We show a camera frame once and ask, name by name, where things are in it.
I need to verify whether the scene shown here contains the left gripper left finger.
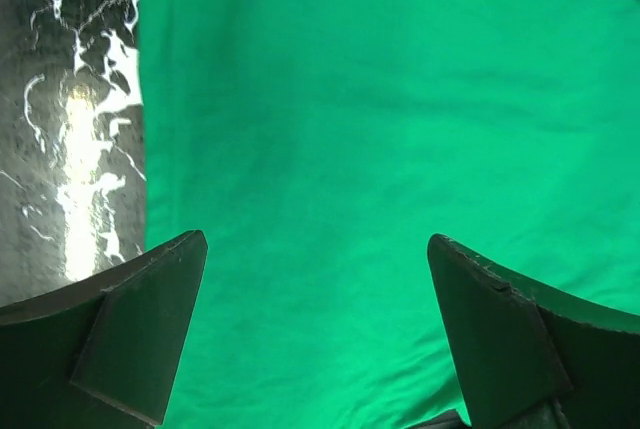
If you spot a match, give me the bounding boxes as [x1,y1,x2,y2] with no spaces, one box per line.
[1,230,208,429]

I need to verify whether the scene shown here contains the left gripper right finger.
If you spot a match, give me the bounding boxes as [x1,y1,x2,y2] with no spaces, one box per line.
[427,234,639,428]

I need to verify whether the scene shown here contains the green t shirt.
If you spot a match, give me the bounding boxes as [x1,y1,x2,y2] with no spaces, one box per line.
[138,0,639,428]

